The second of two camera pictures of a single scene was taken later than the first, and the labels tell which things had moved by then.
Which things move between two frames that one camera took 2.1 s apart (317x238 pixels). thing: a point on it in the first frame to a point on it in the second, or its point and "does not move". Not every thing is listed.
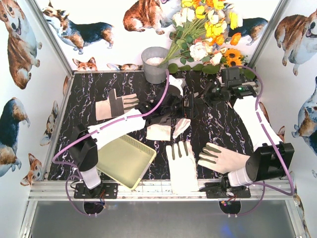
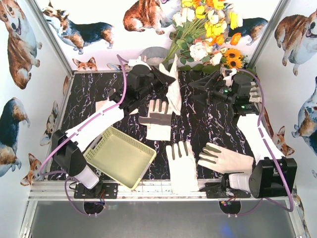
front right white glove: [212, 156] does not move
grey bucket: [152, 57] does not move
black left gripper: [187, 106] to [156, 81]
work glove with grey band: [181, 125] to [173, 95]
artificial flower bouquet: [201, 30] does not move
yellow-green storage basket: [126, 160] does not move
